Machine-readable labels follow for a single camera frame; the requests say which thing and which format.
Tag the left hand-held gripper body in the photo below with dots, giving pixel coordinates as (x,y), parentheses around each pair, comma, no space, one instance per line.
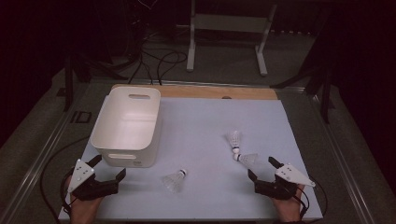
(93,186)

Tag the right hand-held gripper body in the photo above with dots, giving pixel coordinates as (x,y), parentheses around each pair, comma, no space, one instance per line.
(280,188)

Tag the white feather shuttlecock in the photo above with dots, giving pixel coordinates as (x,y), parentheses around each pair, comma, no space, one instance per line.
(234,140)
(247,158)
(173,181)

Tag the white plastic storage bin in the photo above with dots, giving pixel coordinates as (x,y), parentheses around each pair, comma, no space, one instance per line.
(124,124)

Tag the person's right hand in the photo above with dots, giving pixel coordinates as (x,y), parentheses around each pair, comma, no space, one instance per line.
(289,210)

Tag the person's left hand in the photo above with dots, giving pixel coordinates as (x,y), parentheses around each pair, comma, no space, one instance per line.
(82,211)

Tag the pale blue table mat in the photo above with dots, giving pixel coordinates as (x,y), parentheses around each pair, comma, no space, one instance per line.
(202,130)

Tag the black metal stand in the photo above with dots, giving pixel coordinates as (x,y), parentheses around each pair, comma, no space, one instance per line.
(325,93)
(68,84)

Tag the white metal stand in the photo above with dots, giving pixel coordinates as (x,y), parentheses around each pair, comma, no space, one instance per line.
(229,23)

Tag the small black floor frame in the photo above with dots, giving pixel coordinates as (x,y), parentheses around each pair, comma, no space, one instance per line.
(74,117)

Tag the metal frame rail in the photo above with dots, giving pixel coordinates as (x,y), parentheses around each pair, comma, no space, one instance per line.
(342,174)
(31,174)

